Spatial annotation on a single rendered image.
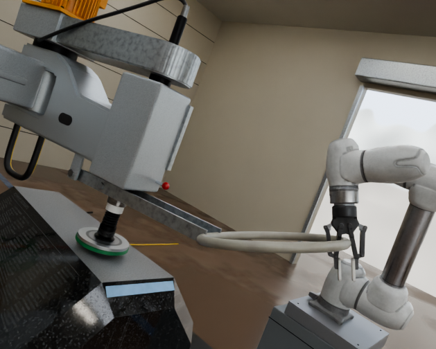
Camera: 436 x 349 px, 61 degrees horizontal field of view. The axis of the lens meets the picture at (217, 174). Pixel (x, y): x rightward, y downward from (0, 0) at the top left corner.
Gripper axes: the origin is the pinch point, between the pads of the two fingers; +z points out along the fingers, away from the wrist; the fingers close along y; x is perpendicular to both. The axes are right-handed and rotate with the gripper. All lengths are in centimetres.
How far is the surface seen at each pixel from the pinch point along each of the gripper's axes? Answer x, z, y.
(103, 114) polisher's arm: -8, -56, 88
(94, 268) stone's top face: -3, 3, 88
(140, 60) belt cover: -2, -75, 71
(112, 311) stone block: 3, 16, 77
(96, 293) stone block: 5, 9, 82
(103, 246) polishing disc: -11, -5, 88
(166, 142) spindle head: -16, -46, 65
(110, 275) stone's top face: -4, 5, 81
